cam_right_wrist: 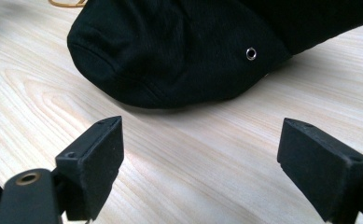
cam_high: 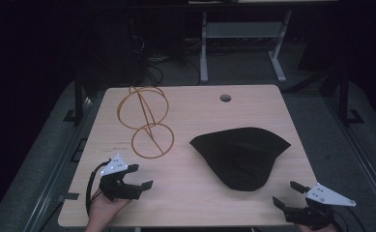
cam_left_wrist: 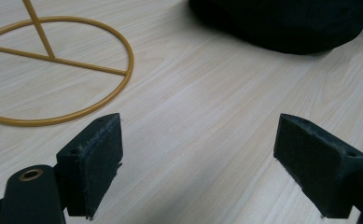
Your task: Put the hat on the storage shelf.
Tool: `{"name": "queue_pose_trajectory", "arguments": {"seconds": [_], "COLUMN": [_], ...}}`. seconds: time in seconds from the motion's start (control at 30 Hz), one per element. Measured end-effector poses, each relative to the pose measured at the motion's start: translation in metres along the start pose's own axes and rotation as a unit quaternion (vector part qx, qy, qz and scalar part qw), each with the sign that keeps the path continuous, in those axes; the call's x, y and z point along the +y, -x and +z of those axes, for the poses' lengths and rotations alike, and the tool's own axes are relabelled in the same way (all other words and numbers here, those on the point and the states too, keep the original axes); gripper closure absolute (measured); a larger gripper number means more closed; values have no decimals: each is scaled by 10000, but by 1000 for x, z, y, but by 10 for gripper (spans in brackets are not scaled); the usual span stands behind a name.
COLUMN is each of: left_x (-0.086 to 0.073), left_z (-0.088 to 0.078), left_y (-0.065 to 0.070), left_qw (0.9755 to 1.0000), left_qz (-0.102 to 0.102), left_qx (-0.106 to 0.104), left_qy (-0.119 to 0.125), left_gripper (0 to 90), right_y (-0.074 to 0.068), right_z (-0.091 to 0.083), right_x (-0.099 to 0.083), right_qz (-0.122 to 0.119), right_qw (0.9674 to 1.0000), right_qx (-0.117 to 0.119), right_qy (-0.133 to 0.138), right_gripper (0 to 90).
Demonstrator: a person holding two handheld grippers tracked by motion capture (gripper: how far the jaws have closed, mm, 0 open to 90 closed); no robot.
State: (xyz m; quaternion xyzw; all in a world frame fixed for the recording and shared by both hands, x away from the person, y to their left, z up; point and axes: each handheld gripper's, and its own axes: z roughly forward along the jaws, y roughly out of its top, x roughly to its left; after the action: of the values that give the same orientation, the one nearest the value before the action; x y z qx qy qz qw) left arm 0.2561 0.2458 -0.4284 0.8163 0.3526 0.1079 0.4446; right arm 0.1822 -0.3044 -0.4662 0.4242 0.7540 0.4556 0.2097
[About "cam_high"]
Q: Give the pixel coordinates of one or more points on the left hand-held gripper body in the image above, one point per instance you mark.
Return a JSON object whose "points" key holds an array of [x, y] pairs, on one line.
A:
{"points": [[119, 190]]}

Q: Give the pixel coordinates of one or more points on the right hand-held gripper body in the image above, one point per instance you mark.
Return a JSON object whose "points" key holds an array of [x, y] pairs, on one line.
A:
{"points": [[314, 214]]}

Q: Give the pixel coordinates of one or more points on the person's right hand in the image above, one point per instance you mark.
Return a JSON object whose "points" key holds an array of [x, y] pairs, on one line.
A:
{"points": [[317, 230]]}

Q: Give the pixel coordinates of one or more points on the person's left hand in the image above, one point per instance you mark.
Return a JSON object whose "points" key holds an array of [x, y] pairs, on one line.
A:
{"points": [[103, 211]]}

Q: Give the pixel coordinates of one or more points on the black tape strip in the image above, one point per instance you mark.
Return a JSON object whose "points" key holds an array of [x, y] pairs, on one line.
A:
{"points": [[70, 196]]}

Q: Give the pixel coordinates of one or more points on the black cloth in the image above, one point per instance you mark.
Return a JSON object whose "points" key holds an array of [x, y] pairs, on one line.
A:
{"points": [[243, 158]]}

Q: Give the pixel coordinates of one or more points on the grey metal stand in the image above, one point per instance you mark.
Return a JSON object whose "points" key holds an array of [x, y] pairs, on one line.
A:
{"points": [[243, 29]]}

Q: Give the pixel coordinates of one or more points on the black frame post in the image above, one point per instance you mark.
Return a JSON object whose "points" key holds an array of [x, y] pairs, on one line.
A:
{"points": [[344, 96], [78, 100]]}

